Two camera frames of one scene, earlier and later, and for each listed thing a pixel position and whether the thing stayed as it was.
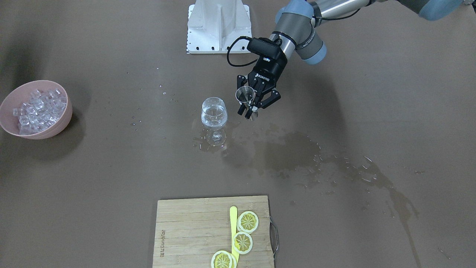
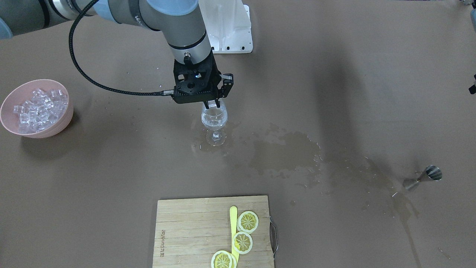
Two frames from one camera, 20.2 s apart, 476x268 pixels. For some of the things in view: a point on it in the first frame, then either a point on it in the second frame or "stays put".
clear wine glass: (214, 114) stays put
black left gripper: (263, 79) → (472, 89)
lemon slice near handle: (247, 222) stays put
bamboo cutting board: (189, 232) stays put
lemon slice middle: (242, 242) stays put
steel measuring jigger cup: (244, 94) → (433, 172)
